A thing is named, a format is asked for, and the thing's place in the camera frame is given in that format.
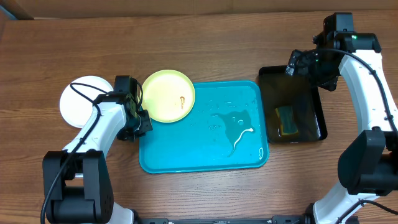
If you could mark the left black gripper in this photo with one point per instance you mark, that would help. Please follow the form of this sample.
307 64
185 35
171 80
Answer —
147 127

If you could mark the yellow-green plate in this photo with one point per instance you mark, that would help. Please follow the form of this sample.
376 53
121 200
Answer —
168 96

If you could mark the white plate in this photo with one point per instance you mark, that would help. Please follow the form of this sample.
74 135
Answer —
75 109

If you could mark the green yellow sponge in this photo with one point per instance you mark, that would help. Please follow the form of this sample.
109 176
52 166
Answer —
287 124

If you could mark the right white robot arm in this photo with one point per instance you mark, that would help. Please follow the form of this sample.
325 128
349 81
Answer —
367 169

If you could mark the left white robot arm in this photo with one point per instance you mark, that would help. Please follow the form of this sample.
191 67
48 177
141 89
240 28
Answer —
77 185

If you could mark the black water tray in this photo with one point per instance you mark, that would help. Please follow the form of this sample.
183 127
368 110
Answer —
278 89

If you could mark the teal plastic tray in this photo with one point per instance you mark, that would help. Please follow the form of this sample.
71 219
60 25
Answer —
225 129

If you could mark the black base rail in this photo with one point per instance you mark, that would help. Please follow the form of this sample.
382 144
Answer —
277 219

